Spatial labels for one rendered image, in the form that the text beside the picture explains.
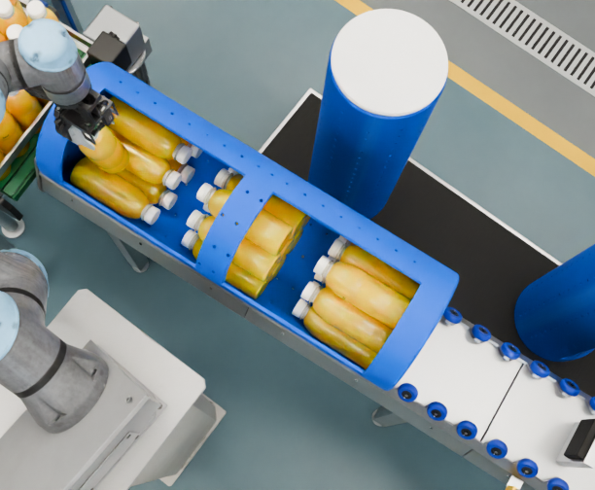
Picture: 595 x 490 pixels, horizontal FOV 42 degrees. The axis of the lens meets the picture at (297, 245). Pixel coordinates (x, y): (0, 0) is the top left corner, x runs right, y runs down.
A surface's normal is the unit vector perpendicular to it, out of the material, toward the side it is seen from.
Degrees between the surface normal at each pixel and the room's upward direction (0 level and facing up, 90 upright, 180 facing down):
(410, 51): 0
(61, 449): 49
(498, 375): 0
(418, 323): 8
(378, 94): 0
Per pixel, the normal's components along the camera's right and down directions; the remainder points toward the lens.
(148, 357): 0.04, -0.25
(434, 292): 0.23, -0.52
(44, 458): -0.55, -0.64
